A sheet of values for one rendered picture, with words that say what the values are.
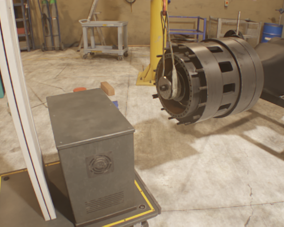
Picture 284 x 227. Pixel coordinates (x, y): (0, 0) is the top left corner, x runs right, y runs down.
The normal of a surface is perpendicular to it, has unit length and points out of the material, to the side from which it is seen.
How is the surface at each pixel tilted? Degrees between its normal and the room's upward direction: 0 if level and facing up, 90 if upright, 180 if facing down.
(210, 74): 60
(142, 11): 90
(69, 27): 90
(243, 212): 0
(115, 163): 90
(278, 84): 90
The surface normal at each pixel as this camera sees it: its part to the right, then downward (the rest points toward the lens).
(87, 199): 0.42, 0.41
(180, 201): 0.00, -0.89
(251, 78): 0.45, 0.15
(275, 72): 0.14, 0.45
